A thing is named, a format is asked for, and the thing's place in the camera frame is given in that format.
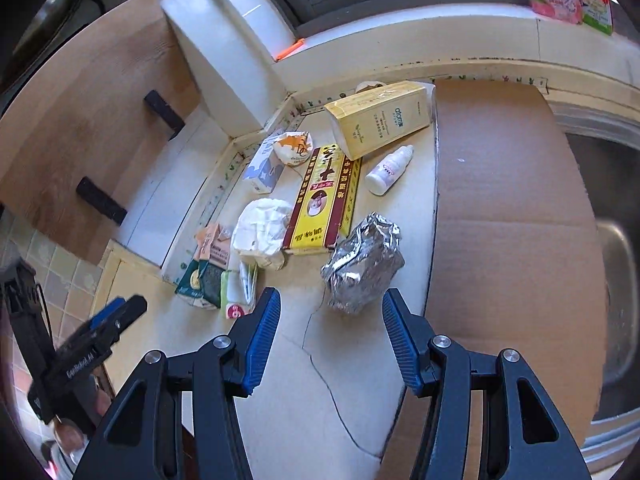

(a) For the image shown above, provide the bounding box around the green white small packet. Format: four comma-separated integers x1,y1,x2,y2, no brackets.
220,261,258,320

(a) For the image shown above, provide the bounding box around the aluminium foil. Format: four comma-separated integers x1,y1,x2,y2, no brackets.
320,212,405,315

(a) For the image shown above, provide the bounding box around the green black milk carton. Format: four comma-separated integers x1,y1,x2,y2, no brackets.
175,223,231,310

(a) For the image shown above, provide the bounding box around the white paper wrapper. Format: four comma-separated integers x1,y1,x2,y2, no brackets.
231,198,292,270

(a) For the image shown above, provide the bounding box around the yellow red box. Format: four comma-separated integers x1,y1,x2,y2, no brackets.
282,144,361,255

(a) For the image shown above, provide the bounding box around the small white bottle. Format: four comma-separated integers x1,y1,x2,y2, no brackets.
364,145,414,196

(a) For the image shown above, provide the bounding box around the grey white small carton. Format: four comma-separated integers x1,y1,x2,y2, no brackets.
242,133,284,194

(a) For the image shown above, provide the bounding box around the orange white round wrapper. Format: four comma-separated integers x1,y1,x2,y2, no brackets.
273,131,314,167

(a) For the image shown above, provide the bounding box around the pale yellow carton box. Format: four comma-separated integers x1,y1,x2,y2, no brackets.
324,80,435,160

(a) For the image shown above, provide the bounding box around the brown cardboard sheet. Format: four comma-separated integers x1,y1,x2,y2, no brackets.
380,80,606,479

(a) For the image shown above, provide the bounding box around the wooden cutting board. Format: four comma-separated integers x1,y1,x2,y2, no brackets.
1,0,200,263

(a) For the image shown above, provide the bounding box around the stainless steel sink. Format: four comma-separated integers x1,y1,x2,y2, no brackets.
551,103,640,472

